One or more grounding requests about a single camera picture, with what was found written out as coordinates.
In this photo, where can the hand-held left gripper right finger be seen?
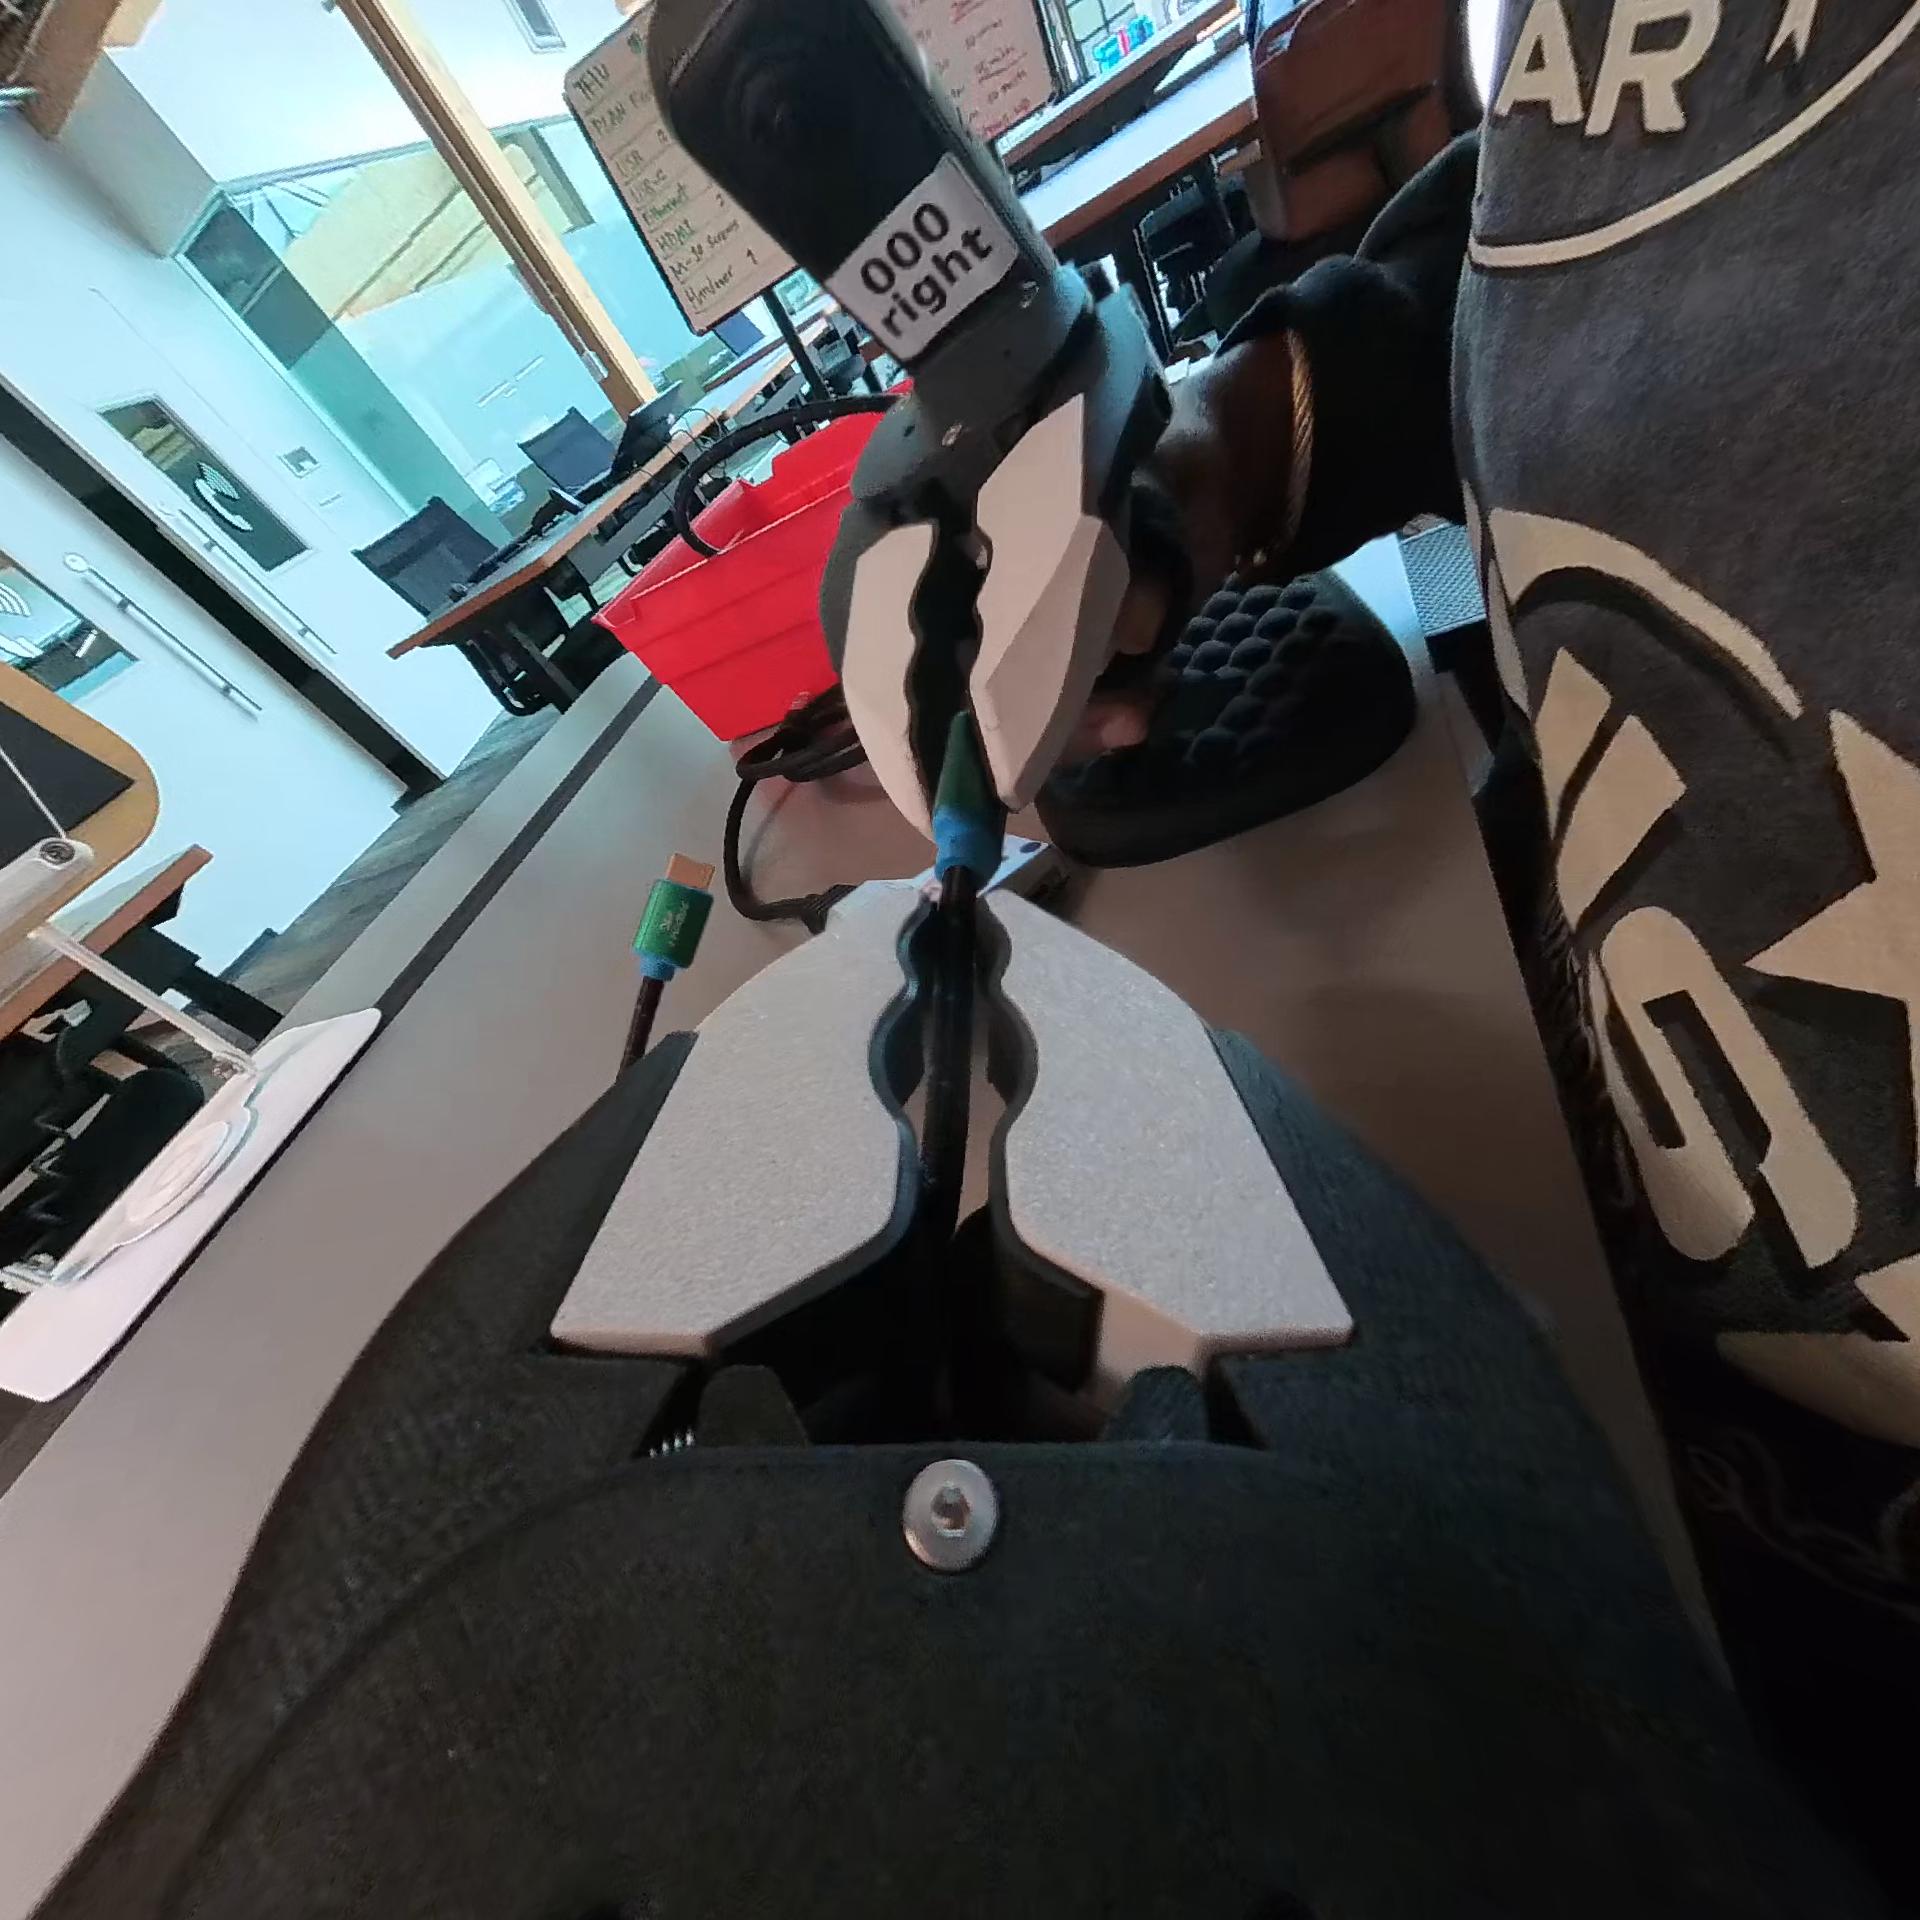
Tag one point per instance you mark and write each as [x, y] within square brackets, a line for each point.
[1156, 1170]

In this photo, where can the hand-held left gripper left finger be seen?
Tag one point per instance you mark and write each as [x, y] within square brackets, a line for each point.
[750, 1140]

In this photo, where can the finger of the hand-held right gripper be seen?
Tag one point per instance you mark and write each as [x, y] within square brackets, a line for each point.
[886, 675]
[1050, 615]

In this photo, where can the silver port hub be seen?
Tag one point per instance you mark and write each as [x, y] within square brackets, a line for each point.
[1031, 867]

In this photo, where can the person's right forearm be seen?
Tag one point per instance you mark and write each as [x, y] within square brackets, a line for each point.
[1382, 255]

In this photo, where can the person's right hand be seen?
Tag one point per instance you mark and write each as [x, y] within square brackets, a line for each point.
[1223, 481]

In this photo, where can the red plastic bin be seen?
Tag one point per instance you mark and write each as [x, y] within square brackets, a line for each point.
[750, 599]

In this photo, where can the whiteboard with handwriting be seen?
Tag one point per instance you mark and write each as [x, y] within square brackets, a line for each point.
[676, 194]
[974, 60]

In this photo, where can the black honeycomb pad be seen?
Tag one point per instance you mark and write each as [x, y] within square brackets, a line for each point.
[1277, 720]

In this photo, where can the wooden office desk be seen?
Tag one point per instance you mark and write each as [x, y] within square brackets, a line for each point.
[511, 578]
[1141, 148]

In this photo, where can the black office chair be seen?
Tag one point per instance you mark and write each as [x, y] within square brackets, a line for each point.
[422, 547]
[569, 451]

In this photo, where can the grey mesh panel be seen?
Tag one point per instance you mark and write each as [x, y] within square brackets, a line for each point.
[1440, 599]

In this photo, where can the brown leather chair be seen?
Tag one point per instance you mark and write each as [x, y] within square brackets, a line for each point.
[1349, 89]

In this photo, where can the person's grey printed shirt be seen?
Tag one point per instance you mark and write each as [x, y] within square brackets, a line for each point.
[1650, 375]

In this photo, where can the wood-framed dark monitor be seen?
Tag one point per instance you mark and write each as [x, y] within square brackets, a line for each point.
[44, 780]

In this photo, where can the white stand with base plate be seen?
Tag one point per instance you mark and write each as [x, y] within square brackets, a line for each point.
[285, 1079]

